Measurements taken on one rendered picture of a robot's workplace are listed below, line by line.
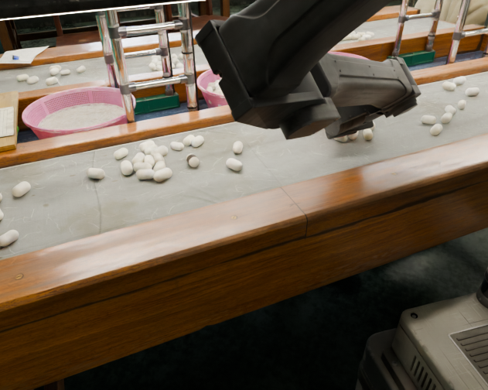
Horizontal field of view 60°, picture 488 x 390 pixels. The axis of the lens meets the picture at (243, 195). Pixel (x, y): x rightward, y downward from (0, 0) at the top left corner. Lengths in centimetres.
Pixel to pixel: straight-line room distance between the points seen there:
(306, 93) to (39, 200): 58
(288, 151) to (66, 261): 49
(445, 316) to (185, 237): 58
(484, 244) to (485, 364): 112
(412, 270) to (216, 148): 108
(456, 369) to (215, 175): 57
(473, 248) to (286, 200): 135
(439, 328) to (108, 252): 65
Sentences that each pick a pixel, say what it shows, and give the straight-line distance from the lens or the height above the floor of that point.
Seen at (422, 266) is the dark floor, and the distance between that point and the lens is 180.
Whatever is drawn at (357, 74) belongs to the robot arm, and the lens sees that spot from 53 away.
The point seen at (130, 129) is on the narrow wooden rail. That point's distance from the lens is 98.
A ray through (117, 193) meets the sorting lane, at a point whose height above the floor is 74.
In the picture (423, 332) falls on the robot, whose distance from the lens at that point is 94.
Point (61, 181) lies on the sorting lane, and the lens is 88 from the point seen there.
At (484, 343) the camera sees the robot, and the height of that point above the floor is 48.
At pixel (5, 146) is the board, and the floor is 78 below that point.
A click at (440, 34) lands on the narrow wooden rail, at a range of 180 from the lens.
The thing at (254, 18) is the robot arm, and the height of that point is 111.
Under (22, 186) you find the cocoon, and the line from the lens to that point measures 86.
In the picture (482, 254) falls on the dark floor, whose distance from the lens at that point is 195.
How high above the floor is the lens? 118
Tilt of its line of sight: 35 degrees down
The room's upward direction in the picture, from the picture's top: 1 degrees counter-clockwise
